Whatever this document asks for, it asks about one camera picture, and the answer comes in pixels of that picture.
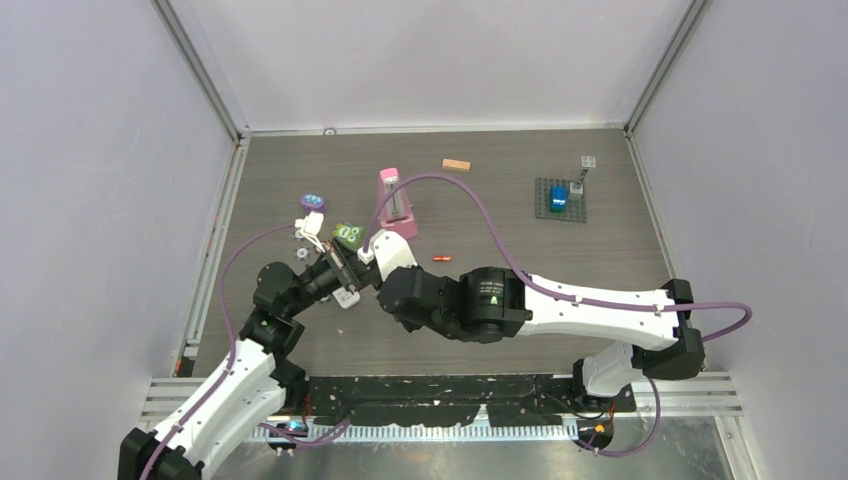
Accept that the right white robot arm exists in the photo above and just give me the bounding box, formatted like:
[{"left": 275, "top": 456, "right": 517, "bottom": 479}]
[{"left": 377, "top": 266, "right": 705, "bottom": 411}]

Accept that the pink metronome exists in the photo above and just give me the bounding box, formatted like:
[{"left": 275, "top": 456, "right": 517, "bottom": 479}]
[{"left": 377, "top": 168, "right": 418, "bottom": 240}]

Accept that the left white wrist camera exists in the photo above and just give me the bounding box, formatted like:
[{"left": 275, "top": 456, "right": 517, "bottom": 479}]
[{"left": 294, "top": 211, "right": 326, "bottom": 253}]

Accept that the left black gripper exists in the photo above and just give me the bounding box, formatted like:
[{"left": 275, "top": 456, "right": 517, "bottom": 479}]
[{"left": 285, "top": 237, "right": 392, "bottom": 317}]

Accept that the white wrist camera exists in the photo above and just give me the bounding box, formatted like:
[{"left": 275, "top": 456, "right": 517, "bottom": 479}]
[
  {"left": 294, "top": 211, "right": 326, "bottom": 253},
  {"left": 357, "top": 229, "right": 418, "bottom": 281}
]

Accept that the blue lego brick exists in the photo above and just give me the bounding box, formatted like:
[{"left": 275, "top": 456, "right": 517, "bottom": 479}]
[{"left": 548, "top": 185, "right": 568, "bottom": 213}]

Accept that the wooden block far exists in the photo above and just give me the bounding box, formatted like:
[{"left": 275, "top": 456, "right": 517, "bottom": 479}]
[{"left": 441, "top": 158, "right": 471, "bottom": 173}]

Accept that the purple round toy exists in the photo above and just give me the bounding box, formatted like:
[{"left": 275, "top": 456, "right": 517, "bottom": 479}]
[{"left": 300, "top": 193, "right": 327, "bottom": 214}]

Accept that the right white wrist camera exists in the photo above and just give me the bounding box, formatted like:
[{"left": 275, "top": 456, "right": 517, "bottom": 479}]
[{"left": 357, "top": 229, "right": 418, "bottom": 281}]

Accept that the white remote control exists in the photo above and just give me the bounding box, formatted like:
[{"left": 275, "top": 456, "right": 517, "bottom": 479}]
[{"left": 332, "top": 287, "right": 361, "bottom": 310}]

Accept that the grey lego baseplate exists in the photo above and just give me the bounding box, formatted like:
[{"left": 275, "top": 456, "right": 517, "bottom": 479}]
[{"left": 534, "top": 177, "right": 588, "bottom": 223}]

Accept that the grey lego tower piece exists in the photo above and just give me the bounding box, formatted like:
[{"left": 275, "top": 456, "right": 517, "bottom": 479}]
[{"left": 569, "top": 168, "right": 589, "bottom": 199}]

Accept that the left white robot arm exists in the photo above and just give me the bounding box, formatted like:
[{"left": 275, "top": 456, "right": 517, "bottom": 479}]
[{"left": 117, "top": 230, "right": 417, "bottom": 479}]

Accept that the green monster toy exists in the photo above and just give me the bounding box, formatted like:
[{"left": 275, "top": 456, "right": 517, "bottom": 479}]
[{"left": 333, "top": 223, "right": 365, "bottom": 250}]

